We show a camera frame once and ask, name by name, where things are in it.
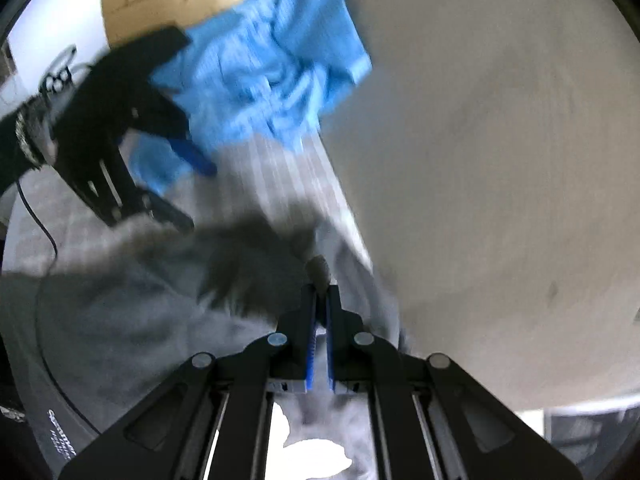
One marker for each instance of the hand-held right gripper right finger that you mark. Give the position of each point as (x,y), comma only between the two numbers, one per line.
(331,360)

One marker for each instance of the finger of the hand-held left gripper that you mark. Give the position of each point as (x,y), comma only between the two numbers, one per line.
(192,155)
(165,210)

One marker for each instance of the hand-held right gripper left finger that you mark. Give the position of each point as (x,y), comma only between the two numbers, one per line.
(311,350)

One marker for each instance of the blue garment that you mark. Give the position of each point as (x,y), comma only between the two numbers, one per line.
(260,60)

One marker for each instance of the dark grey pants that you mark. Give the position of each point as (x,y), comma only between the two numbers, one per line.
(125,320)

